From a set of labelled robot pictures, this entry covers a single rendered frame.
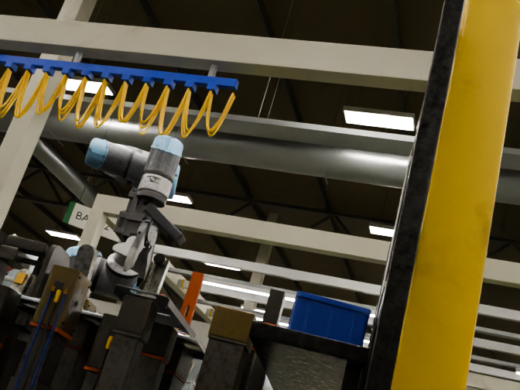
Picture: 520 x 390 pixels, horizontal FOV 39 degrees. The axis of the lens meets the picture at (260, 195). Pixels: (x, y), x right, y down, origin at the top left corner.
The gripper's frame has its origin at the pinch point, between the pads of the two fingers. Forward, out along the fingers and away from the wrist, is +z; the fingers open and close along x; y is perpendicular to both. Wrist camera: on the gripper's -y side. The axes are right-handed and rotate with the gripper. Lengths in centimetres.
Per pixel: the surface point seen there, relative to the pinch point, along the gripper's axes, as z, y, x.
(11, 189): -251, 428, -689
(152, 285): -2.9, 0.1, -15.2
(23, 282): 3.8, 31.6, -12.9
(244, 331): 10.0, -30.1, 16.9
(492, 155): -17, -67, 53
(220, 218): -237, 128, -608
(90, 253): 1.5, 4.7, 18.2
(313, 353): 12, -44, 23
